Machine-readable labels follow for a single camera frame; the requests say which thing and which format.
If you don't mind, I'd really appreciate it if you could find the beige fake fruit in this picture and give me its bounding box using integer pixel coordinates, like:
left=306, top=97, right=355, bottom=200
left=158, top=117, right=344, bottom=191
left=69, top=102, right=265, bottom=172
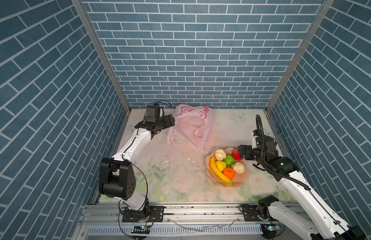
left=214, top=148, right=226, bottom=161
left=231, top=161, right=246, bottom=174

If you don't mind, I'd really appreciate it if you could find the red fake fruit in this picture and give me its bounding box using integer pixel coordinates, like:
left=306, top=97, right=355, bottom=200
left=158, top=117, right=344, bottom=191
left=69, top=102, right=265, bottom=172
left=231, top=149, right=242, bottom=161

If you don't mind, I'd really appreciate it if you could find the green fake fruit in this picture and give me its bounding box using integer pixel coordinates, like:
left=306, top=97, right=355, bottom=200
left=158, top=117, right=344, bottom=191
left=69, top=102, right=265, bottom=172
left=223, top=154, right=236, bottom=167

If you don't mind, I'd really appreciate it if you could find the orange fake fruit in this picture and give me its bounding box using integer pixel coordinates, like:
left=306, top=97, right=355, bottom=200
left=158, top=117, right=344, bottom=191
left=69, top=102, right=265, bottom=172
left=222, top=168, right=235, bottom=180

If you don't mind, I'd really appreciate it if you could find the pink plastic bag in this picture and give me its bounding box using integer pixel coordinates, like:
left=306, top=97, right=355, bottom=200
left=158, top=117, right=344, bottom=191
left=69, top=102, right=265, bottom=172
left=167, top=104, right=214, bottom=149

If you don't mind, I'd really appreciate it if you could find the yellow fake fruit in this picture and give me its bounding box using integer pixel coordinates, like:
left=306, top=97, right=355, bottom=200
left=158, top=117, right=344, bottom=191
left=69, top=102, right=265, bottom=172
left=214, top=161, right=227, bottom=172

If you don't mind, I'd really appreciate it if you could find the yellow fake banana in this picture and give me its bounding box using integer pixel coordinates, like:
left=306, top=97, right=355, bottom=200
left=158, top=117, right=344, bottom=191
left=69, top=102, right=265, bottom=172
left=209, top=157, right=233, bottom=185

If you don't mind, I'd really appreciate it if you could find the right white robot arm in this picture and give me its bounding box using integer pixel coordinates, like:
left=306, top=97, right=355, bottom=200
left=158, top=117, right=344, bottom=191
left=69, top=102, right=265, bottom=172
left=238, top=145, right=366, bottom=240

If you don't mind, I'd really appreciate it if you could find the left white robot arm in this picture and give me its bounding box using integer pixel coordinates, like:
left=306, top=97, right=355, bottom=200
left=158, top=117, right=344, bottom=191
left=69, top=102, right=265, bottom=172
left=99, top=115, right=175, bottom=212

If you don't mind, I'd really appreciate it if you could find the pink scalloped bowl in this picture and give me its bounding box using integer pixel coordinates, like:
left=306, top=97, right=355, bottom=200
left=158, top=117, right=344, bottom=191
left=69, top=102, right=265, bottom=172
left=205, top=148, right=249, bottom=188

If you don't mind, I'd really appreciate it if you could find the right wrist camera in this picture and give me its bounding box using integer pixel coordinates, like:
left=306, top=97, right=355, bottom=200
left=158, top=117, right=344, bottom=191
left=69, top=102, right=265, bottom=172
left=253, top=130, right=277, bottom=152

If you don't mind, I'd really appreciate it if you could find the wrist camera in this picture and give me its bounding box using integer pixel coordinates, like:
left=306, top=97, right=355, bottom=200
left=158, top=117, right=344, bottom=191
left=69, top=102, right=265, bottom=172
left=253, top=130, right=277, bottom=152
left=144, top=105, right=164, bottom=123

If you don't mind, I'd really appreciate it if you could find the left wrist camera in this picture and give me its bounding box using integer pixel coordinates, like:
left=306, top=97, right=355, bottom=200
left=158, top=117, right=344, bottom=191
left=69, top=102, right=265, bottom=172
left=144, top=105, right=164, bottom=123

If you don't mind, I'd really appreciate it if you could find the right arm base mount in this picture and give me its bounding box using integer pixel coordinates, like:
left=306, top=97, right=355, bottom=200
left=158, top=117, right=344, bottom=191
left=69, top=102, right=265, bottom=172
left=238, top=204, right=276, bottom=222

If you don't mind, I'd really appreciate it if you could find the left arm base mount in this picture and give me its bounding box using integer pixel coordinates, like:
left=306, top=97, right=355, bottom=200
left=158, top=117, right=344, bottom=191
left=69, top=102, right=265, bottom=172
left=121, top=206, right=165, bottom=223

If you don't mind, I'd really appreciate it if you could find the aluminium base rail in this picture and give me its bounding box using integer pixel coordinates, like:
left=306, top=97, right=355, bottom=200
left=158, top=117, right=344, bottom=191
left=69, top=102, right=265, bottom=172
left=76, top=203, right=309, bottom=239

